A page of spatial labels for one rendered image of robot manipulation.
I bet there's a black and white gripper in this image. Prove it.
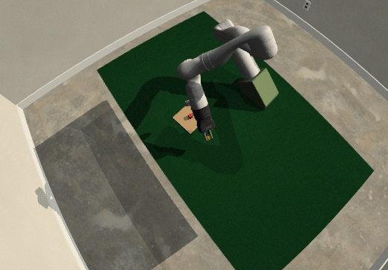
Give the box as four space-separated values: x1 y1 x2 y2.
184 94 216 141

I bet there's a cream square mat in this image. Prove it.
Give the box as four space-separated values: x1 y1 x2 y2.
173 106 198 134

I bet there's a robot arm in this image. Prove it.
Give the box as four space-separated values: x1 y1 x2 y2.
176 19 277 99

